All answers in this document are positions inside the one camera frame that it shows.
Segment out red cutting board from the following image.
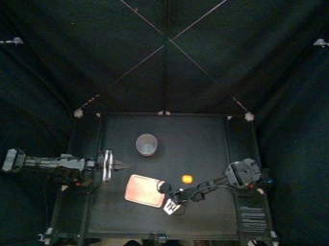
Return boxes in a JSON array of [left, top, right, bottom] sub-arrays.
[[122, 173, 167, 209]]

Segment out grey table edge clamp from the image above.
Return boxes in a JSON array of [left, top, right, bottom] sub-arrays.
[[148, 234, 171, 244], [37, 227, 54, 246]]

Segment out white text label sticker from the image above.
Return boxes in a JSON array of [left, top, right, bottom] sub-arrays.
[[237, 205, 268, 234]]

